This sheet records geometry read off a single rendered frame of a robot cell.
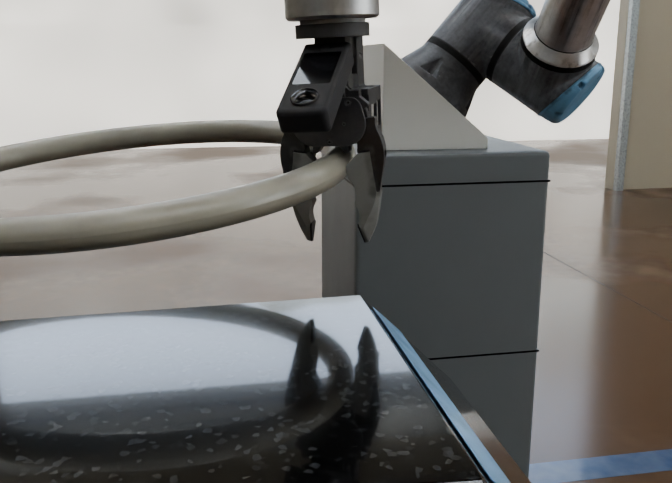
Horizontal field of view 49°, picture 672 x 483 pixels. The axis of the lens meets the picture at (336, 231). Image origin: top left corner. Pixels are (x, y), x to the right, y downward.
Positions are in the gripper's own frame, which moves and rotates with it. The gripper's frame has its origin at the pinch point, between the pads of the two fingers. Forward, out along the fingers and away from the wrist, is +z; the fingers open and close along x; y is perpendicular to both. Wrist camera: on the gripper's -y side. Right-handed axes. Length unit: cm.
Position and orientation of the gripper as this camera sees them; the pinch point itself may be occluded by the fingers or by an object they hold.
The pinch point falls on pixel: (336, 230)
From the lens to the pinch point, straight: 73.9
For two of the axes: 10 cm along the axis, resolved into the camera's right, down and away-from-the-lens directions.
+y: 2.6, -2.5, 9.3
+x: -9.7, -0.2, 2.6
